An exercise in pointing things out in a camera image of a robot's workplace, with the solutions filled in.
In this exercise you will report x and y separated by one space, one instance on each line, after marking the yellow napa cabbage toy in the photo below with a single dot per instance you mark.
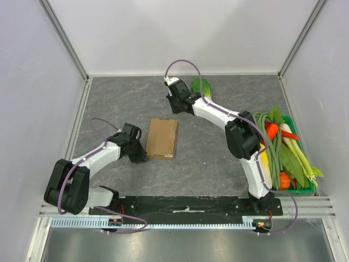
266 161

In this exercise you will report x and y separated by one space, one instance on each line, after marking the brown cardboard express box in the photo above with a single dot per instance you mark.
161 138

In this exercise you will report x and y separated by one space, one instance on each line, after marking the orange pumpkin toy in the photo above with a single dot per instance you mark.
285 181

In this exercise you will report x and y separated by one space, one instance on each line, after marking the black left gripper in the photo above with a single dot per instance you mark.
142 156

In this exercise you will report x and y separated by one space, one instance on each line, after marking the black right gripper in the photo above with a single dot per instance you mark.
176 105

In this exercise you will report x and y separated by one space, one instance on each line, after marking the orange carrot toy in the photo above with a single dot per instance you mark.
272 130

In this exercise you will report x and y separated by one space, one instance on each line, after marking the green leaf vegetable toy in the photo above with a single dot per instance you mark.
292 167

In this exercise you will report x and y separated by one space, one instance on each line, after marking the green long beans bundle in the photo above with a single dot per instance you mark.
262 119

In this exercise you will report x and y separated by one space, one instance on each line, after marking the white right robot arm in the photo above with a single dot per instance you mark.
242 135

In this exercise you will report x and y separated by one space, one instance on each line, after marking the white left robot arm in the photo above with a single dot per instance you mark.
69 187

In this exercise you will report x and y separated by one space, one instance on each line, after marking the red chili pepper toy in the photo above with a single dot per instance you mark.
289 135

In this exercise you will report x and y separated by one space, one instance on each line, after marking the green plastic basket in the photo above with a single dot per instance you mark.
294 188

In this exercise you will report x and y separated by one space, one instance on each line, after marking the green bok choy toy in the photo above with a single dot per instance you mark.
205 88

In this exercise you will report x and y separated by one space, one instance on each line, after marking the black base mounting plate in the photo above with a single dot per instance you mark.
189 209

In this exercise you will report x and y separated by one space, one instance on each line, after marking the blue slotted cable duct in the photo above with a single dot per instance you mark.
109 224

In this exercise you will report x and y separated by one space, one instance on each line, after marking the green celery toy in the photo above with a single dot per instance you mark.
310 172

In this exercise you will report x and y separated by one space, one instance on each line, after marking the aluminium frame rail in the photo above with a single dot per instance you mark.
308 230

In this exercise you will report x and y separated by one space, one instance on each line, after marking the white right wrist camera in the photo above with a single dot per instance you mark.
169 81

